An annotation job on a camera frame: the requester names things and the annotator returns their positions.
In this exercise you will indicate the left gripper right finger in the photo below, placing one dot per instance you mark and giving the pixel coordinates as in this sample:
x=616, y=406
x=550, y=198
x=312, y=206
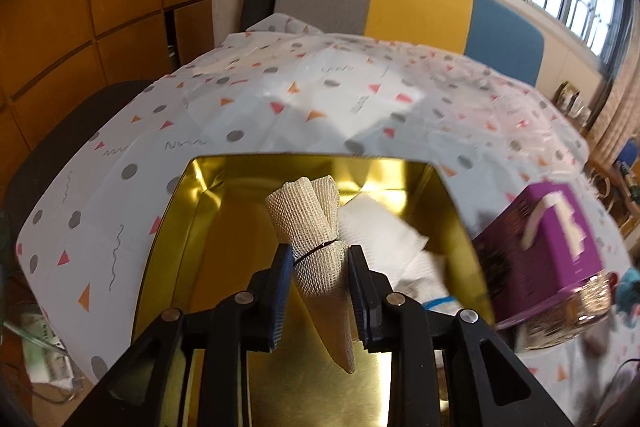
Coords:
x=486, y=383

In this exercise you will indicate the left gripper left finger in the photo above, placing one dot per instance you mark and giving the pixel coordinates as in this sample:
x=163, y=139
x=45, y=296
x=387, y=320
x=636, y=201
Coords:
x=190, y=369

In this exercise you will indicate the blue plush elephant toy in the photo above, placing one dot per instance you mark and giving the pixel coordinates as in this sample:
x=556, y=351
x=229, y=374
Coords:
x=627, y=291

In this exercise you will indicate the cream knit cloth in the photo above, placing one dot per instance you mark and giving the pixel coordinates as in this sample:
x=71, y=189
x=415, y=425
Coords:
x=304, y=215

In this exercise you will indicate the gold ornate tissue box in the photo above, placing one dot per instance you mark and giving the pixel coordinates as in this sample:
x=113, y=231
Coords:
x=586, y=305

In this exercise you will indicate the purple tissue box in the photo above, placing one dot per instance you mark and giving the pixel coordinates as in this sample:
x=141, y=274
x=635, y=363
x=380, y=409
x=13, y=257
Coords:
x=536, y=253

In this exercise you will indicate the white folded towel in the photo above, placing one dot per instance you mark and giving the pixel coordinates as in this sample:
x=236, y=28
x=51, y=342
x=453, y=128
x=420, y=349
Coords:
x=397, y=250

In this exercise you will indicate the gold metal tin tray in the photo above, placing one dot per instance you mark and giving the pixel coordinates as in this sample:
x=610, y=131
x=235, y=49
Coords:
x=216, y=232

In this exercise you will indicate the right beige curtain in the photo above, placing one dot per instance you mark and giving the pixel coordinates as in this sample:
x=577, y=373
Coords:
x=618, y=120

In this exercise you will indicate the patterned white tablecloth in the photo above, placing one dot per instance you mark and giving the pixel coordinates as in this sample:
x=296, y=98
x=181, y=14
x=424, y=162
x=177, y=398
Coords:
x=285, y=87

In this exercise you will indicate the orange wooden cabinet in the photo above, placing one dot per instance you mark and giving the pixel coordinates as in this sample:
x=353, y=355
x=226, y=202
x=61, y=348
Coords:
x=56, y=53

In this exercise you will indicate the grey yellow blue sofa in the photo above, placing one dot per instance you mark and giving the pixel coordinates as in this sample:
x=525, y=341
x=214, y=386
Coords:
x=485, y=30

